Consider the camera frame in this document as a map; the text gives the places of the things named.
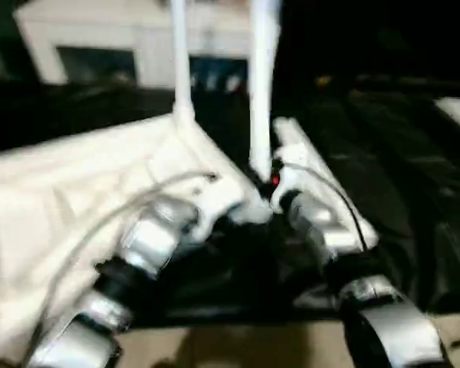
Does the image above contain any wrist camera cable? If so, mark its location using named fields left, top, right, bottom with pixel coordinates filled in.
left=30, top=170, right=219, bottom=338
left=287, top=163, right=369, bottom=250

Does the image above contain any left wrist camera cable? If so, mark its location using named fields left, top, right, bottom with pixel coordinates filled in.
left=30, top=170, right=219, bottom=338

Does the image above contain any black shiny mat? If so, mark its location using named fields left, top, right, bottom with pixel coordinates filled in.
left=0, top=72, right=460, bottom=327

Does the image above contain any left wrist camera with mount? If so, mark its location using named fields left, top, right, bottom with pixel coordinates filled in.
left=187, top=172, right=250, bottom=245

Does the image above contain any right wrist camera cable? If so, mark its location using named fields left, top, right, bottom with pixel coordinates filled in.
left=287, top=163, right=369, bottom=250

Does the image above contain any white flat board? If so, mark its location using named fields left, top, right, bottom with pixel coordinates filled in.
left=433, top=97, right=460, bottom=136

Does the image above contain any white plastic table top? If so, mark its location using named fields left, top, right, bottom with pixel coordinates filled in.
left=0, top=113, right=271, bottom=365

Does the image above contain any white sideboard cabinet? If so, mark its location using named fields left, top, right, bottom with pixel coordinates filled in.
left=13, top=0, right=281, bottom=87

